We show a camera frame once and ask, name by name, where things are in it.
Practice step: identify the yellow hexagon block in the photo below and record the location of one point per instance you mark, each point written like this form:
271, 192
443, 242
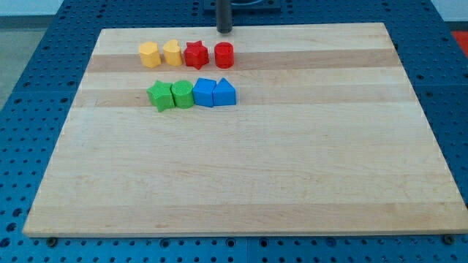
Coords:
149, 54

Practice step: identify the blue triangle block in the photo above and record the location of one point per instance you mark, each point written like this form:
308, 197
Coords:
224, 93

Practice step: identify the blue cube block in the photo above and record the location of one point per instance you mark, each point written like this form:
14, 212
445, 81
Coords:
203, 92

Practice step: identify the green cylinder block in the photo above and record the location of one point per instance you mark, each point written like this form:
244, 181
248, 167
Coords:
183, 94

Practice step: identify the red cylinder block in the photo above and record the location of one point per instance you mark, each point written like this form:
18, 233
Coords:
224, 55

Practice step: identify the green star block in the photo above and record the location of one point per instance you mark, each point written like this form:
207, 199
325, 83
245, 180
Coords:
160, 95

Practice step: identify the red star block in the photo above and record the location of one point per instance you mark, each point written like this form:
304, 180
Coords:
196, 54

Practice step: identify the light wooden board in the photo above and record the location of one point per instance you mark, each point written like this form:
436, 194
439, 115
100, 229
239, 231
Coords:
328, 137

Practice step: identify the yellow heart block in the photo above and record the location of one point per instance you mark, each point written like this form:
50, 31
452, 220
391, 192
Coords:
172, 53

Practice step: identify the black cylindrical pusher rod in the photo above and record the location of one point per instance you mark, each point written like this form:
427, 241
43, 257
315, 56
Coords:
224, 21

